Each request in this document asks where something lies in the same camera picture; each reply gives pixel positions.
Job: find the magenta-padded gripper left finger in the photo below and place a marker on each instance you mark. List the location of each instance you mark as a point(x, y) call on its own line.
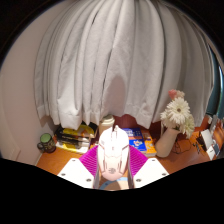
point(75, 173)

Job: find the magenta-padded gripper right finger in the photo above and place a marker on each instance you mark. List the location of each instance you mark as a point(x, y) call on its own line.
point(151, 172)

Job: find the pink computer mouse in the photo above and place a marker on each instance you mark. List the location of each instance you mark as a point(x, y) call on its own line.
point(113, 155)

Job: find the yellow and white book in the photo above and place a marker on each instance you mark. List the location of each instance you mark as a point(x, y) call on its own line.
point(71, 148)

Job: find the orange book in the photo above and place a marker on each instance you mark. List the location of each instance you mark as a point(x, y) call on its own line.
point(150, 145)

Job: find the thick dark book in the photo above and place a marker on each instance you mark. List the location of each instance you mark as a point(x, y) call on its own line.
point(71, 141)

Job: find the white ceramic vase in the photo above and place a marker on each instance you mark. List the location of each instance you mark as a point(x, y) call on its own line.
point(166, 143)

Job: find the blue book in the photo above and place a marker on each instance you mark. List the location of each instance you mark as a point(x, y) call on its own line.
point(136, 140)

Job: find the dark mug with green inside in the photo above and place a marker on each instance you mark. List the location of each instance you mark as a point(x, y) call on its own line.
point(46, 144)

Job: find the white box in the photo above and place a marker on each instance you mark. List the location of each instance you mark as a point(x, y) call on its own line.
point(206, 138)

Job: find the white and pink flowers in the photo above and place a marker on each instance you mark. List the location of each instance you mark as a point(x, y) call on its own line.
point(178, 111)

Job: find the dark window pane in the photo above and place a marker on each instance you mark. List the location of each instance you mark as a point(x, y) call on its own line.
point(216, 90)

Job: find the white pleated curtain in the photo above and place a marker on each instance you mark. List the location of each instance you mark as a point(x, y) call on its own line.
point(116, 60)

